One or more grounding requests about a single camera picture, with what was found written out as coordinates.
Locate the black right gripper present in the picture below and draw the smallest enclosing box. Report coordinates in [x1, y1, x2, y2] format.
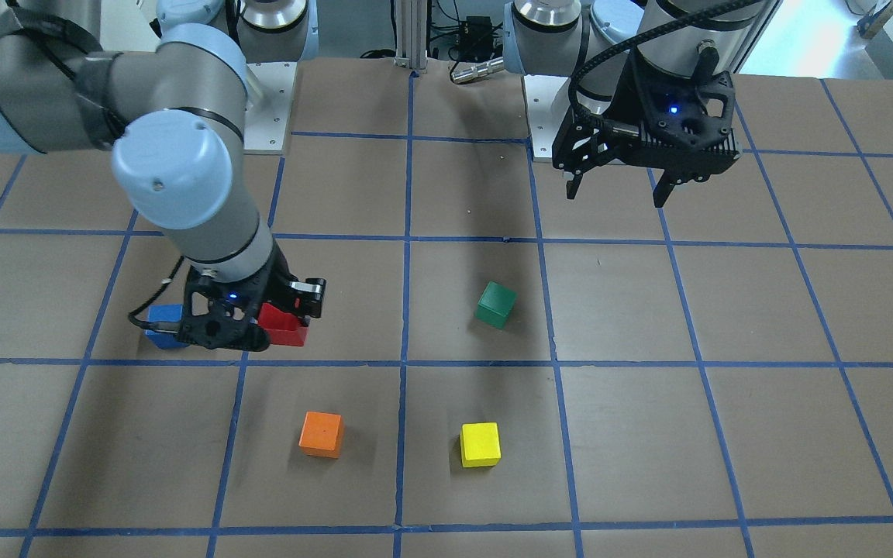
[250, 248, 326, 321]

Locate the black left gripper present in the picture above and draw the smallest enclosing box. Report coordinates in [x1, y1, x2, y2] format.
[552, 46, 680, 208]

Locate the red wooden block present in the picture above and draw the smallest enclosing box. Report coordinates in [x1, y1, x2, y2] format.
[257, 303, 309, 347]

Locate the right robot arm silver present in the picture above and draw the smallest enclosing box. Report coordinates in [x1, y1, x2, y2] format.
[0, 1, 325, 318]

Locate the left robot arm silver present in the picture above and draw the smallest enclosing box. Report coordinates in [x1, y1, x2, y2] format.
[501, 1, 765, 208]

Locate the blue wooden block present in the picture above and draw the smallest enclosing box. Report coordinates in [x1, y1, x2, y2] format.
[144, 304, 188, 350]

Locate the orange wooden block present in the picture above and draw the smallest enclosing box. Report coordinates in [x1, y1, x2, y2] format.
[298, 411, 345, 459]

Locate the green wooden block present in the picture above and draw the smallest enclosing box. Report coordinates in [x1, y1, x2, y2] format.
[474, 281, 517, 329]

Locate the yellow wooden block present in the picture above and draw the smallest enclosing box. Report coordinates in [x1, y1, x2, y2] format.
[460, 422, 501, 467]

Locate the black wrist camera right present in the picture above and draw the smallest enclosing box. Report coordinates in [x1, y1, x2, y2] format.
[174, 267, 270, 352]

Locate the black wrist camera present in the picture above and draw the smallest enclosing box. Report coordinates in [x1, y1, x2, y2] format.
[629, 41, 743, 187]
[174, 267, 270, 352]

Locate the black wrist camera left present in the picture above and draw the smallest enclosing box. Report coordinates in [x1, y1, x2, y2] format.
[629, 41, 743, 187]

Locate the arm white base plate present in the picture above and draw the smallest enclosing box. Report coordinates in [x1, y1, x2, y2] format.
[244, 61, 298, 156]
[522, 75, 657, 165]

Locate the aluminium frame post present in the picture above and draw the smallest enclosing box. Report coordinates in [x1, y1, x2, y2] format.
[392, 0, 429, 74]

